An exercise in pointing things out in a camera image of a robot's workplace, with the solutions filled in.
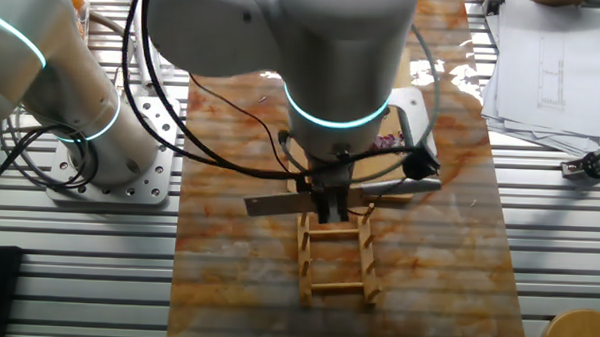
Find steel cleaver knife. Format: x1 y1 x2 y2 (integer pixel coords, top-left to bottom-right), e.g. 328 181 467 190
242 172 444 225

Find wooden peg knife rack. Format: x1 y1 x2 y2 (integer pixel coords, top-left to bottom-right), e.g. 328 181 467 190
293 199 388 312

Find grey camera on clamp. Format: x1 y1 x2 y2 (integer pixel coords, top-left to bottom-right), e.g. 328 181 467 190
559 100 600 181

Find orange marble pattern mat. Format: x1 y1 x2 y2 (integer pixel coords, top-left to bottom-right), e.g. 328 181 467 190
166 0 541 337

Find clear plastic orange container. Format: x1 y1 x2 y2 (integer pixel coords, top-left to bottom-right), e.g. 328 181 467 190
57 0 92 43

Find black gripper cable bundle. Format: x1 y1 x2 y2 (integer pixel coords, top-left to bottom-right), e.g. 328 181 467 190
116 0 423 187

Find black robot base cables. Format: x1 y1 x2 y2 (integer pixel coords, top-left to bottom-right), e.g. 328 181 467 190
0 121 103 204

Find grey hose with connector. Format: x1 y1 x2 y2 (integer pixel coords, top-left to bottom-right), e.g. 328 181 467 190
84 10 136 99

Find large red onion chunk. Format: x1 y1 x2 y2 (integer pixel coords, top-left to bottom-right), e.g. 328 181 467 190
373 132 405 154

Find stack of white papers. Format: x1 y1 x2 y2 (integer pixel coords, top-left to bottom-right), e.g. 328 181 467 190
479 0 600 158

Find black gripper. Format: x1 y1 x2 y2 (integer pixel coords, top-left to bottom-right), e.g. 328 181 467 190
304 157 356 226

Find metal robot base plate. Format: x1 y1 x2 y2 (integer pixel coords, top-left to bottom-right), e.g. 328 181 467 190
46 92 182 207

